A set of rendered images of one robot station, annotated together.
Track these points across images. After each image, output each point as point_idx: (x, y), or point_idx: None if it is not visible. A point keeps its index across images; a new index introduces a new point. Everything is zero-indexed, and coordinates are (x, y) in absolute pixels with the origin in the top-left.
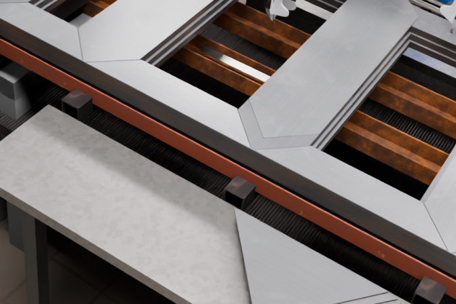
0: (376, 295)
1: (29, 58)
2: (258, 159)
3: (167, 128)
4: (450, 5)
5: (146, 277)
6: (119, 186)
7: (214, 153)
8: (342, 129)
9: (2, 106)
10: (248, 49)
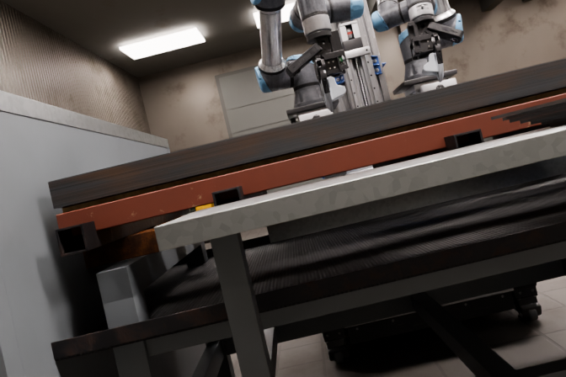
0: None
1: (143, 200)
2: (456, 94)
3: (344, 146)
4: (424, 71)
5: (536, 139)
6: (364, 172)
7: (409, 130)
8: None
9: (114, 326)
10: (295, 241)
